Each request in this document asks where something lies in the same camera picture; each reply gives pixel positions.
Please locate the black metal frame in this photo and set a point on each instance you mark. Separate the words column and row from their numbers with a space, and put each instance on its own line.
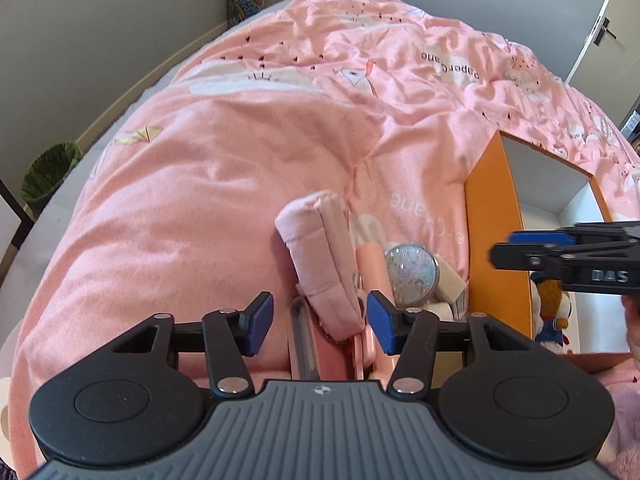
column 15, row 210

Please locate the white tube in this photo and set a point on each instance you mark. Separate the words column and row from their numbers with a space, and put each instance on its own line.
column 447, row 311

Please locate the green trash bin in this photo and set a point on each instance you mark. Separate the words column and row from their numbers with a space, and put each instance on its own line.
column 47, row 170

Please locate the pink padded pouch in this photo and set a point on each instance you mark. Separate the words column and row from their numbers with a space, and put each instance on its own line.
column 320, row 260

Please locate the pink printed blanket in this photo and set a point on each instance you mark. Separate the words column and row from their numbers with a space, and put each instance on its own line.
column 200, row 160

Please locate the person's right forearm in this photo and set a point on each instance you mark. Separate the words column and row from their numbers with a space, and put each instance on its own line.
column 632, row 325

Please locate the pink selfie stick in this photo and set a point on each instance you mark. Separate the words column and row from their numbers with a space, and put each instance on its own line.
column 372, row 270

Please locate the pink fuzzy clothing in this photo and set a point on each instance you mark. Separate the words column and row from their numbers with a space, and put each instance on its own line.
column 622, row 410

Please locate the pink card holder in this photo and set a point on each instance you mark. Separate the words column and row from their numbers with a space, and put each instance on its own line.
column 330, row 360

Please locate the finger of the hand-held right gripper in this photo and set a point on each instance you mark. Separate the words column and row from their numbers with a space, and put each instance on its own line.
column 515, row 256
column 535, row 237

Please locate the white charger block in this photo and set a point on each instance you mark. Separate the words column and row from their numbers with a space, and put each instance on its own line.
column 450, row 285

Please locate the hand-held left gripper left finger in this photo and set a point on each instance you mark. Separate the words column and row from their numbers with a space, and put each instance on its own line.
column 257, row 322

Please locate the brown bear plush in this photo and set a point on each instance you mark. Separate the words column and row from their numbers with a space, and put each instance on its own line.
column 550, row 300

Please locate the round glitter mirror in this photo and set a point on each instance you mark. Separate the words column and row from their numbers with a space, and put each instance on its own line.
column 412, row 272

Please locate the orange cardboard box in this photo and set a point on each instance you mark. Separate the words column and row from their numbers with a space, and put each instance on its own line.
column 492, row 200

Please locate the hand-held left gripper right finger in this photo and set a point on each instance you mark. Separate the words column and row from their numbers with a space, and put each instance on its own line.
column 382, row 322

